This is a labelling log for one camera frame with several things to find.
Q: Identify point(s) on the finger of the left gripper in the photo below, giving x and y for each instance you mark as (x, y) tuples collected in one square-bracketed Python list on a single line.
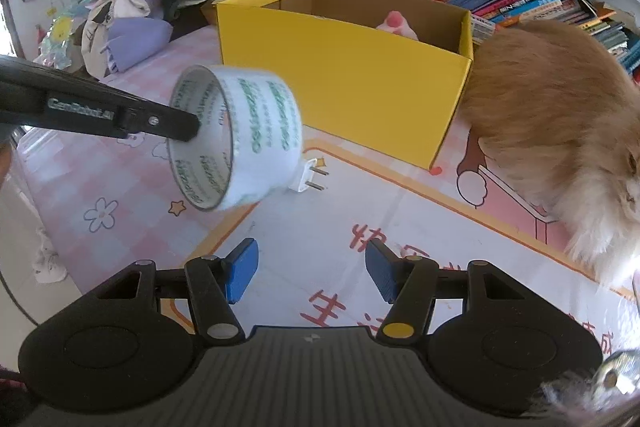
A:
[(42, 97)]

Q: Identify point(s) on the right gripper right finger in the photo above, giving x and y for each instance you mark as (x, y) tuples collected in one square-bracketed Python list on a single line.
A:
[(409, 285)]

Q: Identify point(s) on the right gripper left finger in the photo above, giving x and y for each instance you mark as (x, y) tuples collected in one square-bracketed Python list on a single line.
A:
[(214, 285)]

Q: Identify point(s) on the white two pin plug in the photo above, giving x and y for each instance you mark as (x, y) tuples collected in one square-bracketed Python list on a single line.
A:
[(306, 171)]

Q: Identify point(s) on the clear packing tape roll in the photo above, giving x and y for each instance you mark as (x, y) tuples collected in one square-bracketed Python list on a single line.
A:
[(250, 138)]

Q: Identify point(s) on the pink plush toy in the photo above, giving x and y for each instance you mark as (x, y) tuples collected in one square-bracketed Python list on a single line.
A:
[(396, 24)]

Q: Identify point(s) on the yellow cardboard box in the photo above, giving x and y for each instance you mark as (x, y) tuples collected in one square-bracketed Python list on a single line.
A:
[(382, 91)]

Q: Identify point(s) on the orange and white cat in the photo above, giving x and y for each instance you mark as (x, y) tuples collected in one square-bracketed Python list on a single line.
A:
[(560, 117)]

